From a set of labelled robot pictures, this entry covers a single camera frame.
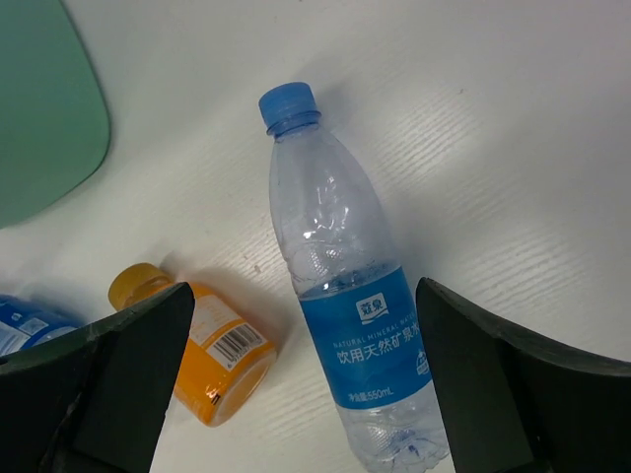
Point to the small orange juice bottle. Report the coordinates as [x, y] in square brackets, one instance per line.
[224, 361]

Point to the green plastic bin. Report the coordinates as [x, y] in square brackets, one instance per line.
[55, 127]

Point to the white-cap blue-label drink bottle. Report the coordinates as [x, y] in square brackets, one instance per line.
[26, 324]

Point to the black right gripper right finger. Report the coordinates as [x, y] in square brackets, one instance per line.
[514, 400]

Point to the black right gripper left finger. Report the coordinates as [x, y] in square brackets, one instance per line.
[95, 399]

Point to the blue-cap blue-label water bottle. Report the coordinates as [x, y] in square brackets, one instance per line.
[333, 235]

